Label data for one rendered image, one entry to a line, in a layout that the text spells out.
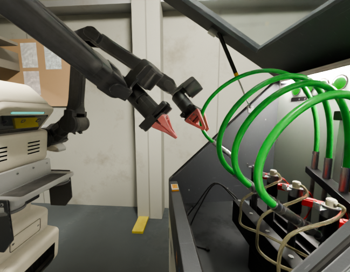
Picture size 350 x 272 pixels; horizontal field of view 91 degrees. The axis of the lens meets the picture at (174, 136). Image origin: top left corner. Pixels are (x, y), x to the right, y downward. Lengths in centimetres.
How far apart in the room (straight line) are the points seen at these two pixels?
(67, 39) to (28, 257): 73
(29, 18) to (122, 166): 217
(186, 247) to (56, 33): 54
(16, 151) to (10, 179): 10
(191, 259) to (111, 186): 221
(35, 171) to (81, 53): 52
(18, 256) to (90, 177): 191
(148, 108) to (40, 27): 27
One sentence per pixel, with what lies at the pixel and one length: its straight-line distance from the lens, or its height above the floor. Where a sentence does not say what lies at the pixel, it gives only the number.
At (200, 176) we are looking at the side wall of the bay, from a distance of 90.
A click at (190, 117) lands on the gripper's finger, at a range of 66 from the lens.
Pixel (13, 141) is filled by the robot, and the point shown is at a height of 119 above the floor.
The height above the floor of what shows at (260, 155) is 121.
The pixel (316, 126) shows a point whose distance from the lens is 71.
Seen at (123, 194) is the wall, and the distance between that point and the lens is 260.
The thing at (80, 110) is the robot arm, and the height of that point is 129.
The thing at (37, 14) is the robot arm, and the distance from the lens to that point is 42.
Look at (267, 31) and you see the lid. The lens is 85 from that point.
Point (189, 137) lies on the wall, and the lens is 221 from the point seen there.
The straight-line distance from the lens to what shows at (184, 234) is 55.
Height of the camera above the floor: 128
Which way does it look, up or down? 8 degrees down
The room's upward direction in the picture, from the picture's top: straight up
